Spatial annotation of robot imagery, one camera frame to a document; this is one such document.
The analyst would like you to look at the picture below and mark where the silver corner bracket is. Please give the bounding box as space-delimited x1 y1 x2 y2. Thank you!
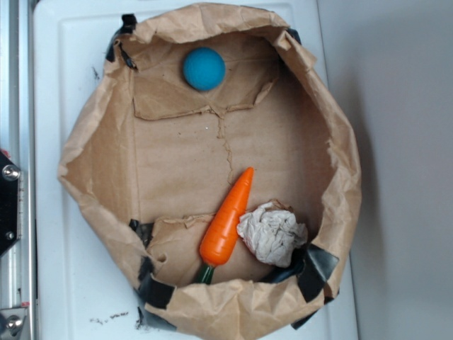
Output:
1 307 30 340

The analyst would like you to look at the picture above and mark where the white plastic tray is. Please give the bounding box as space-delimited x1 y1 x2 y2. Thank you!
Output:
33 0 361 340

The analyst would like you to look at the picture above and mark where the crumpled white paper towel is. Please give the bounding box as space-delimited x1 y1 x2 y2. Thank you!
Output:
236 200 308 268

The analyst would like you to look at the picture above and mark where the blue foam ball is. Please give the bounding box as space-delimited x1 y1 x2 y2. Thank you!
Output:
183 47 226 91

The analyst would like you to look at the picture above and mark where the black mounting bracket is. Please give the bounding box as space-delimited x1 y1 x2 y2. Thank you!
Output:
0 151 21 256

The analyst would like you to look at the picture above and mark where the orange plastic toy carrot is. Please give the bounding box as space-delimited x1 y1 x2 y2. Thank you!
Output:
195 167 254 284

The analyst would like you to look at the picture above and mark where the aluminium frame rail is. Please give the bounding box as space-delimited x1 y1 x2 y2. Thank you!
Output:
1 1 39 339

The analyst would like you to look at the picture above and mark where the brown paper bag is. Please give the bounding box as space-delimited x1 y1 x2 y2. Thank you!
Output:
58 3 362 339

